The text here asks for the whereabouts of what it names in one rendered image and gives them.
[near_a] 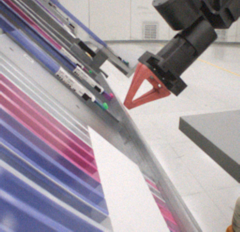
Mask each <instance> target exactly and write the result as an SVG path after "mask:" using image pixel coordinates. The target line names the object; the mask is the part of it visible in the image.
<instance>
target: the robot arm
mask: <svg viewBox="0 0 240 232"><path fill-rule="evenodd" d="M152 5H153V6H154V8H155V9H156V11H157V12H158V13H159V14H160V16H161V17H162V18H163V19H164V20H165V22H166V23H167V24H168V26H170V28H171V29H172V30H173V31H179V32H178V33H177V34H175V36H174V37H173V38H171V40H170V41H169V42H168V43H167V44H166V45H165V46H164V47H163V48H162V49H161V50H160V51H159V52H158V53H157V54H153V53H151V52H149V51H147V50H146V51H145V52H144V53H143V54H142V55H141V56H140V57H139V58H138V59H137V60H138V61H139V62H140V63H139V64H138V65H137V68H136V71H135V73H134V76H133V79H132V83H131V85H130V88H129V91H128V93H127V94H126V97H125V99H124V102H123V105H124V107H126V108H128V110H130V109H133V108H135V107H138V106H140V105H143V104H146V103H149V102H152V101H155V100H159V99H162V98H165V97H168V96H170V94H171V93H173V95H175V96H178V95H180V94H181V93H182V92H183V90H184V89H185V88H186V87H187V84H186V83H185V82H184V80H183V79H182V78H181V77H180V76H181V75H182V74H183V73H184V72H185V71H186V70H187V69H188V68H189V67H190V66H191V65H192V64H193V63H194V61H196V60H197V59H198V57H199V56H201V55H202V53H203V52H204V51H205V50H206V49H207V48H208V47H209V46H210V45H211V44H212V43H214V42H215V40H217V39H218V35H217V34H216V32H215V29H229V28H230V27H231V25H232V24H233V23H234V22H236V21H237V20H238V18H239V17H240V0H152ZM145 79H146V80H147V81H148V82H149V83H150V84H151V85H152V86H153V88H152V89H150V90H149V91H148V92H146V93H144V94H143V95H141V96H140V97H138V98H136V99H134V100H133V98H134V96H135V94H136V92H137V91H138V89H139V87H140V86H141V84H142V83H143V81H144V80H145Z"/></svg>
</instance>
